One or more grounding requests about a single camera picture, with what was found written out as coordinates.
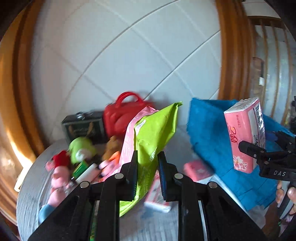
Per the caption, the wooden slatted rack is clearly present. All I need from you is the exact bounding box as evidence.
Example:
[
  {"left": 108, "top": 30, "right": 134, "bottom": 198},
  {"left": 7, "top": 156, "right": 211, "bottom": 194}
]
[{"left": 247, "top": 15, "right": 296, "bottom": 130}]

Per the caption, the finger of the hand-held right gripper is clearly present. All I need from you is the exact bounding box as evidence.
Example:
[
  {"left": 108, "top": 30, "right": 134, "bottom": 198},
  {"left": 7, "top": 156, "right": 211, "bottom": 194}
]
[
  {"left": 238, "top": 140, "right": 269, "bottom": 163},
  {"left": 266, "top": 131, "right": 296, "bottom": 151}
]

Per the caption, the lime green packet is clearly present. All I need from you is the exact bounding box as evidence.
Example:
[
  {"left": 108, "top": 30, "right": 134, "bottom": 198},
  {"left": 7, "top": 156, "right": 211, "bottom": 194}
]
[{"left": 119, "top": 101, "right": 183, "bottom": 218}]

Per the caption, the blue cloth mat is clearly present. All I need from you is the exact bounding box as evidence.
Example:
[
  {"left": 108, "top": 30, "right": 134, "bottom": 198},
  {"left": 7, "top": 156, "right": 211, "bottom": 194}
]
[{"left": 187, "top": 97, "right": 295, "bottom": 211}]

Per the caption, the green carton box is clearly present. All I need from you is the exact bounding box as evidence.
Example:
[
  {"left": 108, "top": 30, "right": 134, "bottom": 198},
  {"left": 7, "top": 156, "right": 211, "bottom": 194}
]
[{"left": 73, "top": 161, "right": 89, "bottom": 179}]

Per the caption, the brown teddy bear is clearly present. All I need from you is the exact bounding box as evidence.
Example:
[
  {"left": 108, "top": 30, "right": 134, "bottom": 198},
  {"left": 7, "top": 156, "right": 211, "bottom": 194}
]
[{"left": 103, "top": 136, "right": 123, "bottom": 160}]

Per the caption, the white tube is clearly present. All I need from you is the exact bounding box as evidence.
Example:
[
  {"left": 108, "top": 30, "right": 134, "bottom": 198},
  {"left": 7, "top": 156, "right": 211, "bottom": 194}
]
[{"left": 75, "top": 163, "right": 97, "bottom": 184}]

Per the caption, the pink pig plush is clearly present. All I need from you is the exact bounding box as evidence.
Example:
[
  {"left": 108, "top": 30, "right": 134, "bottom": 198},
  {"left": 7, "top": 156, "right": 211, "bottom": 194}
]
[{"left": 45, "top": 150, "right": 74, "bottom": 207}]

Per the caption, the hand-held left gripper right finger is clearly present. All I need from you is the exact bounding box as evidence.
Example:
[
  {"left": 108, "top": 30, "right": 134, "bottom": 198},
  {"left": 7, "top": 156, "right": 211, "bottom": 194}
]
[{"left": 157, "top": 151, "right": 266, "bottom": 241}]

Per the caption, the green plush toy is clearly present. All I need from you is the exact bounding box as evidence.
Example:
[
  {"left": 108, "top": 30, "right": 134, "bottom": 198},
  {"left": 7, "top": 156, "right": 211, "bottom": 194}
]
[{"left": 69, "top": 137, "right": 97, "bottom": 164}]

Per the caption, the small floral tissue pack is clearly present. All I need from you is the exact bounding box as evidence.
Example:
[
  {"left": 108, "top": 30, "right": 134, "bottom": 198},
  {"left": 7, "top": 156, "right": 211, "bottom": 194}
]
[{"left": 183, "top": 160, "right": 214, "bottom": 182}]

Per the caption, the rolled patterned rug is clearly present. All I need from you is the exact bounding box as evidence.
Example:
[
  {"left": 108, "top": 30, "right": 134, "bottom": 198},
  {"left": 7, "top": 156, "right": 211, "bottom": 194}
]
[{"left": 251, "top": 57, "right": 265, "bottom": 98}]

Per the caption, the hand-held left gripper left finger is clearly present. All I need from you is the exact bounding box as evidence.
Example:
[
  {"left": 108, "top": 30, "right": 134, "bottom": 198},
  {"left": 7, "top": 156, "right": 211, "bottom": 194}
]
[{"left": 28, "top": 150, "right": 139, "bottom": 241}]

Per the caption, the orange pouch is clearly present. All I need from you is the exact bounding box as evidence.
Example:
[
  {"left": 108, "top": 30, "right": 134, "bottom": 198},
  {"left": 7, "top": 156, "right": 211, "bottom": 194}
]
[{"left": 109, "top": 151, "right": 122, "bottom": 163}]

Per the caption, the cloth covered desktop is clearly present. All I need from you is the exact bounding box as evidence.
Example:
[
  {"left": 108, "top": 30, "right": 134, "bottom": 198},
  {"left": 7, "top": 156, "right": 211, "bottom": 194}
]
[{"left": 16, "top": 125, "right": 266, "bottom": 241}]

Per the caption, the red bear suitcase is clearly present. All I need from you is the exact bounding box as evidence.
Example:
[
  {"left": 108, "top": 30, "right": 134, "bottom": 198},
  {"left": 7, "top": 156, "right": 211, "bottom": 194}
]
[{"left": 103, "top": 92, "right": 153, "bottom": 138}]

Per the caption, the black gift box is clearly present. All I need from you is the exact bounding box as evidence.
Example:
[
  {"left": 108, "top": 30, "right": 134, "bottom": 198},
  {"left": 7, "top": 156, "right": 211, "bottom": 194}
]
[{"left": 61, "top": 112, "right": 105, "bottom": 144}]

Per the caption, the wooden frame post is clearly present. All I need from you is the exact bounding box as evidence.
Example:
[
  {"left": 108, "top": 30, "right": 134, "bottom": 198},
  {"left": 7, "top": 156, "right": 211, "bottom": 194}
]
[
  {"left": 0, "top": 0, "right": 47, "bottom": 158},
  {"left": 215, "top": 0, "right": 256, "bottom": 100}
]

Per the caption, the person's right hand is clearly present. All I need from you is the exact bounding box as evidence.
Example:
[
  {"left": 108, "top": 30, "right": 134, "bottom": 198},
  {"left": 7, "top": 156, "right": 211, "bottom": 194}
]
[{"left": 276, "top": 181, "right": 296, "bottom": 210}]

